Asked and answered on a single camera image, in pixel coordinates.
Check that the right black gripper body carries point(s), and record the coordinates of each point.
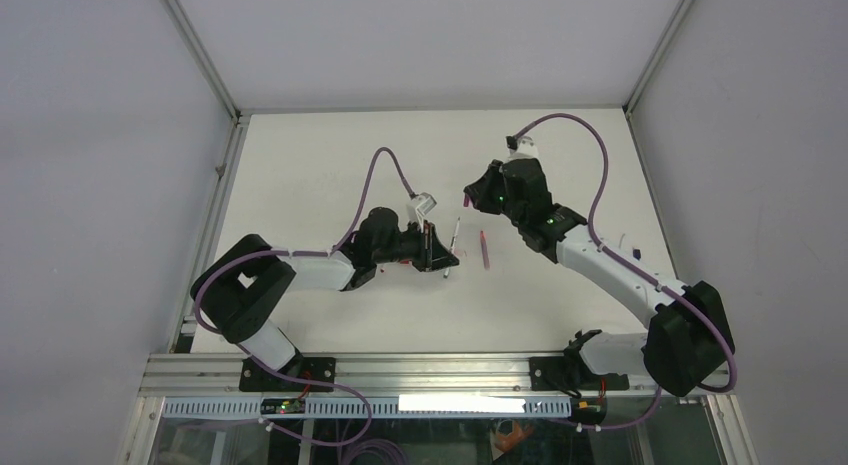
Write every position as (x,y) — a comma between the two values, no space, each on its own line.
(514,212)

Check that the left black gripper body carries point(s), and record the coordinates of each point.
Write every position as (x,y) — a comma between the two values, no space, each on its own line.
(409,246)

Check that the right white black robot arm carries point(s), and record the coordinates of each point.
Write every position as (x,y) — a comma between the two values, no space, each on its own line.
(686,336)

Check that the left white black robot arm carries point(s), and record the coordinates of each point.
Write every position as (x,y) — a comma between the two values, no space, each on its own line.
(239,292)

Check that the pink purple pen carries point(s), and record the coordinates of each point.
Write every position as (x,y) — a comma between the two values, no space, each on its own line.
(484,250)

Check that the orange object under table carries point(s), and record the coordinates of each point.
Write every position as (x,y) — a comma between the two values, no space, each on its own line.
(508,433)

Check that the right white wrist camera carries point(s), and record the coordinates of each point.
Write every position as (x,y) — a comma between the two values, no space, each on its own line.
(521,148)

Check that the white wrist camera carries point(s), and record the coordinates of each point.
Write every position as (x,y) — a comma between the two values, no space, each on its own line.
(419,206)
(521,148)

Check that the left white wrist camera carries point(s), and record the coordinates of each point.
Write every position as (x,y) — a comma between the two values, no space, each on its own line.
(419,206)

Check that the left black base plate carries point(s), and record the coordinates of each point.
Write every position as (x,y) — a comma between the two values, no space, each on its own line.
(322,370)

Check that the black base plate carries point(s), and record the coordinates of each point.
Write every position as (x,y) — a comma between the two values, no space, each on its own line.
(558,373)
(322,370)

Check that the white slotted cable duct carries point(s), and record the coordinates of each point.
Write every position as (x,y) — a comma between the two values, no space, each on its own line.
(403,406)

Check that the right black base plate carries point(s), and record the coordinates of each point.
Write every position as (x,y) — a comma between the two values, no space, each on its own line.
(558,373)

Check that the aluminium mounting rail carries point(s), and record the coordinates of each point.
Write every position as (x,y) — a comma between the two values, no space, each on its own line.
(374,375)

